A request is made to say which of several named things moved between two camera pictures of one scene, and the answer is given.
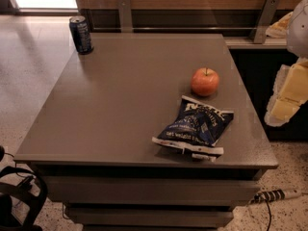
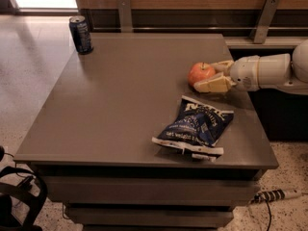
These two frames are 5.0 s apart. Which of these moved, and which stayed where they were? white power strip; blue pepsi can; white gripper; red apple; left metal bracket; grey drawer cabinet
Moved: white gripper; red apple
Stayed: white power strip; left metal bracket; blue pepsi can; grey drawer cabinet
